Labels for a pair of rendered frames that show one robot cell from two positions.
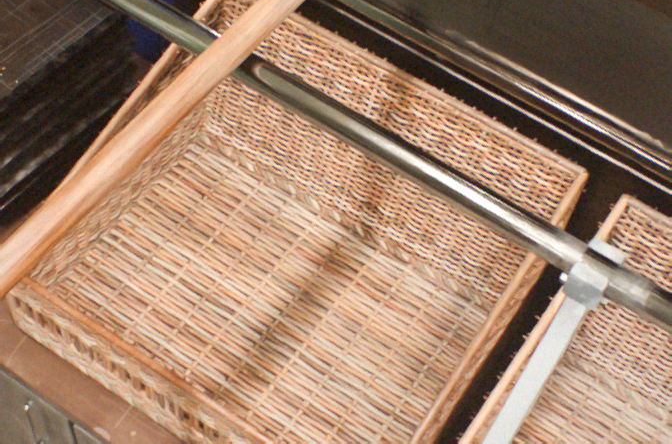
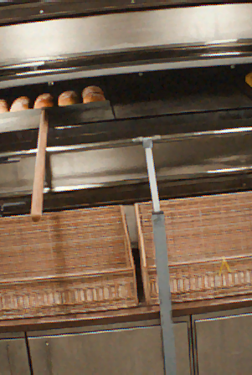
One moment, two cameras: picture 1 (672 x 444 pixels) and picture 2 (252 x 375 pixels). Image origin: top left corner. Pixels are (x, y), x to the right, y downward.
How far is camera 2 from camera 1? 3.35 m
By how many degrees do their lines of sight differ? 48
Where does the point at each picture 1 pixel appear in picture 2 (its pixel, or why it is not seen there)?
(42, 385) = (13, 323)
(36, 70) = not seen: outside the picture
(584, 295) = (148, 143)
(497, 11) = (74, 171)
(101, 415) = (37, 321)
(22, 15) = not seen: outside the picture
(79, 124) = not seen: outside the picture
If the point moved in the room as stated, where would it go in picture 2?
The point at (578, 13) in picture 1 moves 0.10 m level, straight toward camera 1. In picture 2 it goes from (95, 156) to (103, 161)
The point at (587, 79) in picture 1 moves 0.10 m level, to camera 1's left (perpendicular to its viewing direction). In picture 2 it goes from (107, 172) to (85, 177)
